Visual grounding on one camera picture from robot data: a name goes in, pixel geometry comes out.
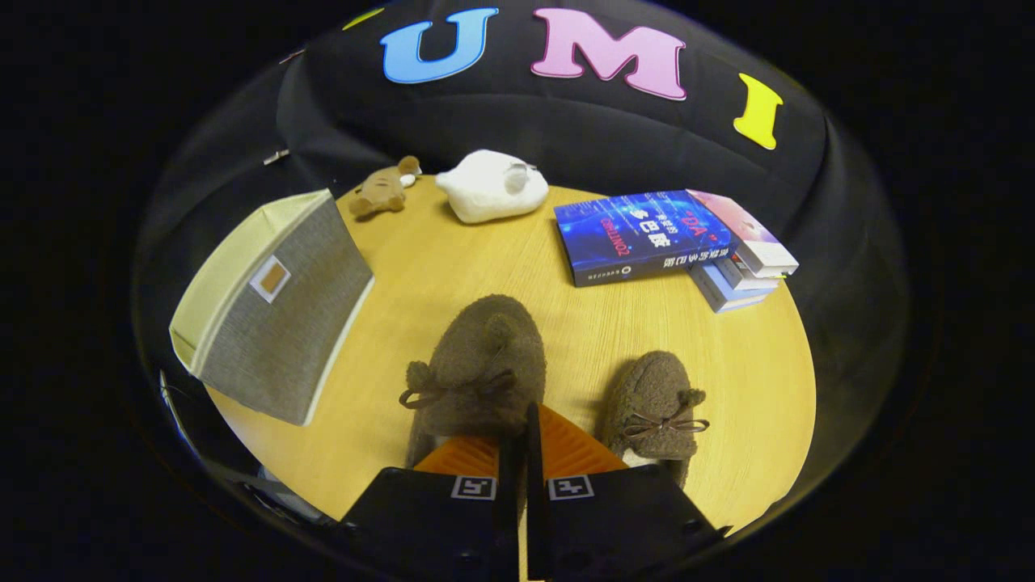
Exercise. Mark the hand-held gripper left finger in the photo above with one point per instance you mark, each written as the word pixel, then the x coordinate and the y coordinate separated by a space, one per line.
pixel 437 525

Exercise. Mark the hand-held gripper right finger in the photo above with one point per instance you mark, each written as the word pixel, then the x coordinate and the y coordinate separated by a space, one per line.
pixel 538 517

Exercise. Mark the brown fluffy shoe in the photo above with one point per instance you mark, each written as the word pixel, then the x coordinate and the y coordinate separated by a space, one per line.
pixel 651 388
pixel 485 356

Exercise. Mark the grey fabric storage box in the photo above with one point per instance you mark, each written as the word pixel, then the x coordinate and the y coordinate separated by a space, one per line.
pixel 299 323

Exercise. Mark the light blue book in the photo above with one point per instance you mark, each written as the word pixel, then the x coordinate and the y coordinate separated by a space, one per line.
pixel 724 295

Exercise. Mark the dark blue book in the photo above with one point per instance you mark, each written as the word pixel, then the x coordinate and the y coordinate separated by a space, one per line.
pixel 639 238

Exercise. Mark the white book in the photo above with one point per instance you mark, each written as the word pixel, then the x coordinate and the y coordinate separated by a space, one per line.
pixel 748 279

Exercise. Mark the white plush toy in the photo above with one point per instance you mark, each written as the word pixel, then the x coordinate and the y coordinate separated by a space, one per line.
pixel 485 190

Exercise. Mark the brown plush toy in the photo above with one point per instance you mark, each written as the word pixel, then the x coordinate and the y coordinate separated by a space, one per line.
pixel 384 192

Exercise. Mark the pink cover book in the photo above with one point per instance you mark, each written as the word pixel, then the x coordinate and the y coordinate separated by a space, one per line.
pixel 748 234

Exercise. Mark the silver metal clip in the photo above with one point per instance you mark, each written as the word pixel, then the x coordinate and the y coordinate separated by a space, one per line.
pixel 276 156

